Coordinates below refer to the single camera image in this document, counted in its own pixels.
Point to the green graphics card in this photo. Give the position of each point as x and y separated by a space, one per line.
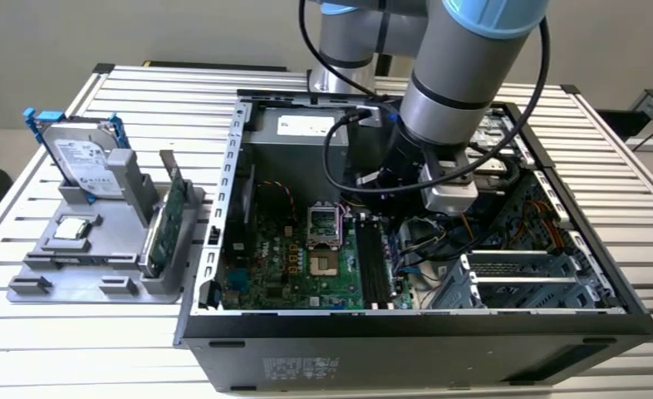
171 216

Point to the perforated metal disk bay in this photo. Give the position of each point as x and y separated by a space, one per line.
526 280

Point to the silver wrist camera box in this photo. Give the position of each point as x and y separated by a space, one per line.
371 116
448 195

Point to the grey parts rack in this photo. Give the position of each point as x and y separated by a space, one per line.
110 245

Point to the hard disk in blue carrier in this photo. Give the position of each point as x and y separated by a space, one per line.
77 154

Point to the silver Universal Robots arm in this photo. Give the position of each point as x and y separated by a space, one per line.
459 70

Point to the CPU socket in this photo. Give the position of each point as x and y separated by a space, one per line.
324 264

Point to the black open PC case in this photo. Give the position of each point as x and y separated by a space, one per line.
359 361

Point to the silver CPU chip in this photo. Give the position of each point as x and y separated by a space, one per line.
73 228

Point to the black RAM slot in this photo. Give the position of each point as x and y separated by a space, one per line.
366 262
380 262
372 262

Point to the green motherboard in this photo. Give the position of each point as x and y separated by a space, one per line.
331 291

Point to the grey power supply unit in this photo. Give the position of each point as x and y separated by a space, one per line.
292 170

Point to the black square chipset chip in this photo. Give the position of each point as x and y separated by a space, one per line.
275 294

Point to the black box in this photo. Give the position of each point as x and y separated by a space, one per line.
626 124

